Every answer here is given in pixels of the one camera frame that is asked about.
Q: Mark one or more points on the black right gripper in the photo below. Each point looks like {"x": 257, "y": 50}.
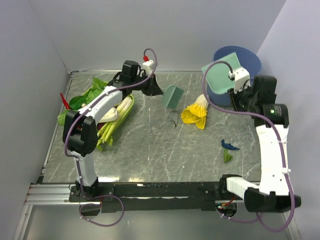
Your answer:
{"x": 234, "y": 97}

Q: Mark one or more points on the green paper scrap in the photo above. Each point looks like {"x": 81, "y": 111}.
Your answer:
{"x": 227, "y": 157}

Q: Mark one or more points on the teal hand brush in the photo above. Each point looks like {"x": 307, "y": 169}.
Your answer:
{"x": 171, "y": 97}

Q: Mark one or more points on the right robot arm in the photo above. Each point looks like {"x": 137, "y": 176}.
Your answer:
{"x": 271, "y": 121}

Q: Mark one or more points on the aluminium frame rail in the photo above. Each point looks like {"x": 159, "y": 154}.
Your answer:
{"x": 54, "y": 194}

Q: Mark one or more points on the celery stalks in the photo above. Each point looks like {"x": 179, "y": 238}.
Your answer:
{"x": 112, "y": 127}

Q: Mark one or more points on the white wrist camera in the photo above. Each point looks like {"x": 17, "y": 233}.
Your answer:
{"x": 241, "y": 78}
{"x": 148, "y": 65}

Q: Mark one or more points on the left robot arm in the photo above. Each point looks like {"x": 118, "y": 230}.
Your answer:
{"x": 80, "y": 134}

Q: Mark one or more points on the green bok choy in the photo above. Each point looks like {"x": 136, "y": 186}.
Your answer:
{"x": 61, "y": 117}

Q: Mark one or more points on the grey paper scrap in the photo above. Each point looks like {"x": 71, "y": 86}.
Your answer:
{"x": 174, "y": 116}

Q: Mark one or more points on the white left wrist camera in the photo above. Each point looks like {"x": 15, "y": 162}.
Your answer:
{"x": 148, "y": 65}

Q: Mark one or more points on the blue plastic bucket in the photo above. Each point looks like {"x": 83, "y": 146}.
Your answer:
{"x": 247, "y": 59}

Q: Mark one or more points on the dark blue scrap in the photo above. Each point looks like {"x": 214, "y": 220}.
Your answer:
{"x": 228, "y": 146}

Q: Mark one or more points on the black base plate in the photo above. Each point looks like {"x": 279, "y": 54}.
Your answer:
{"x": 151, "y": 196}

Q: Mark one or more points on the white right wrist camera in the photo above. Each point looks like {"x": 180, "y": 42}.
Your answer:
{"x": 241, "y": 78}

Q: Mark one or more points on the dark green leaf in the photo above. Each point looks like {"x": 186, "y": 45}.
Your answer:
{"x": 77, "y": 102}

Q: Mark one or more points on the green plastic basket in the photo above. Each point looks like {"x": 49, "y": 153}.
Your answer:
{"x": 103, "y": 112}

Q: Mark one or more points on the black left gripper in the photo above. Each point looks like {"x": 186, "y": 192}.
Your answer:
{"x": 154, "y": 88}

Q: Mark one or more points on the green napa cabbage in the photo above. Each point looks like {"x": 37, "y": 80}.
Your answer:
{"x": 97, "y": 88}

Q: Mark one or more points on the red chili pepper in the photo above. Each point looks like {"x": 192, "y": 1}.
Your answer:
{"x": 64, "y": 101}

